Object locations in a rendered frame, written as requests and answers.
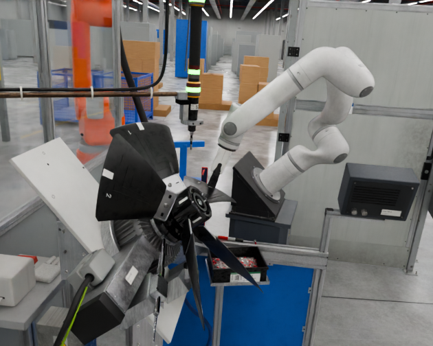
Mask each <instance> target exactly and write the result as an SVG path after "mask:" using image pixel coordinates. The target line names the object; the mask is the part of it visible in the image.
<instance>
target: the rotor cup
mask: <svg viewBox="0 0 433 346"><path fill-rule="evenodd" d="M185 197H187V198H188V199H186V200H185V201H183V202H182V203H180V204H179V201H181V200H183V199H184V198H185ZM197 199H199V200H200V201H201V203H202V205H200V204H199V203H198V201H197ZM199 217H201V219H200V220H198V221H196V222H195V223H193V221H194V220H196V219H197V218H199ZM211 217H212V210H211V207H210V204H209V202H208V200H207V199H206V197H205V196H204V195H203V194H202V192H201V191H200V190H199V189H197V188H196V187H194V186H192V185H190V186H187V187H186V188H185V189H183V190H181V191H180V192H179V193H177V198H176V200H175V203H174V205H173V207H172V209H171V211H170V214H169V216H168V218H167V220H166V221H165V222H164V221H162V220H158V219H156V218H155V221H156V223H157V225H158V227H159V228H160V230H161V231H162V233H163V234H164V235H165V236H166V237H167V238H168V239H170V240H171V241H173V242H176V243H180V242H182V240H181V234H182V233H183V231H184V227H185V224H186V219H187V218H188V219H190V223H191V228H192V230H193V229H195V228H197V227H198V226H199V225H201V224H203V223H204V222H206V221H207V220H209V219H210V218H211Z"/></svg>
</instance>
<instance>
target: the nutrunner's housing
mask: <svg viewBox="0 0 433 346"><path fill-rule="evenodd" d="M188 100H190V104H189V105H188V120H191V121H195V120H197V115H198V110H199V98H198V97H188ZM188 131H190V132H194V131H196V126H189V125H188Z"/></svg>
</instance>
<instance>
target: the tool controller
mask: <svg viewBox="0 0 433 346"><path fill-rule="evenodd" d="M419 185H420V182H419V180H418V178H417V176H416V174H415V173H414V171H413V169H412V168H400V167H392V166H384V165H369V164H361V163H346V166H345V169H344V175H343V178H342V183H341V186H340V191H339V195H338V198H337V200H338V204H339V208H340V213H341V214H342V215H347V216H360V217H367V218H380V219H387V220H400V221H406V219H407V217H408V214H409V212H410V208H411V206H412V203H413V201H414V197H415V196H416V193H417V190H418V188H419Z"/></svg>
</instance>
